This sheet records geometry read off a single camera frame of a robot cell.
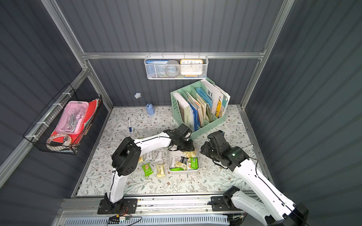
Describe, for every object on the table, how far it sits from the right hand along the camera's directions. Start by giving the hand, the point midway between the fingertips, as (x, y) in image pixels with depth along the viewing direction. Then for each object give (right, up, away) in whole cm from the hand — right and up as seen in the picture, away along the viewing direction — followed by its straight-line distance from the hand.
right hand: (206, 148), depth 75 cm
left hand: (-6, -3, +14) cm, 16 cm away
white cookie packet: (-30, -8, +16) cm, 35 cm away
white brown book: (-12, +22, +10) cm, 27 cm away
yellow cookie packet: (-27, -15, +9) cm, 32 cm away
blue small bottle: (-39, +24, +34) cm, 57 cm away
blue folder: (-4, +17, +14) cm, 22 cm away
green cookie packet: (-35, -15, +10) cm, 39 cm away
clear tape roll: (-69, +6, -8) cm, 69 cm away
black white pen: (+33, -3, +23) cm, 40 cm away
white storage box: (-14, -11, +12) cm, 21 cm away
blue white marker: (-53, +9, +31) cm, 62 cm away
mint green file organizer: (-2, +24, +13) cm, 27 cm away
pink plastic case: (-70, +16, -3) cm, 71 cm away
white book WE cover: (+8, +32, +18) cm, 38 cm away
